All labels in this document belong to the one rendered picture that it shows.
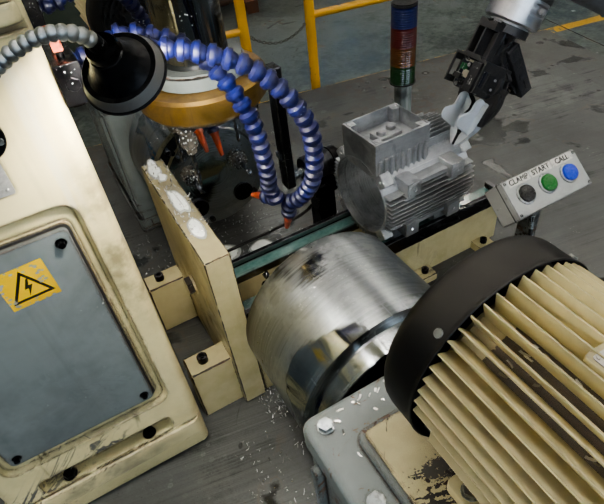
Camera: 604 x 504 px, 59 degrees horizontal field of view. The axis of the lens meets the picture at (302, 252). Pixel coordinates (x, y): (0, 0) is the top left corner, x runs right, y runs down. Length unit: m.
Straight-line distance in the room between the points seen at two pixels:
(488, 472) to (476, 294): 0.11
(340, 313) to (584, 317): 0.31
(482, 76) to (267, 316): 0.54
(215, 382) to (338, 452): 0.44
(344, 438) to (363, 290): 0.19
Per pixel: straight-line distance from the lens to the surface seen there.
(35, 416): 0.79
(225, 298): 0.79
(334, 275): 0.66
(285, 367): 0.66
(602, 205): 1.43
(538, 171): 1.00
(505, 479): 0.37
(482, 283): 0.38
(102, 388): 0.78
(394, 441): 0.52
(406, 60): 1.34
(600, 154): 1.61
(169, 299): 1.09
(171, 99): 0.72
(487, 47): 0.99
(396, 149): 0.95
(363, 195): 1.11
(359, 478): 0.52
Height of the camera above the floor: 1.63
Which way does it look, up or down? 42 degrees down
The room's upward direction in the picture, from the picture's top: 8 degrees counter-clockwise
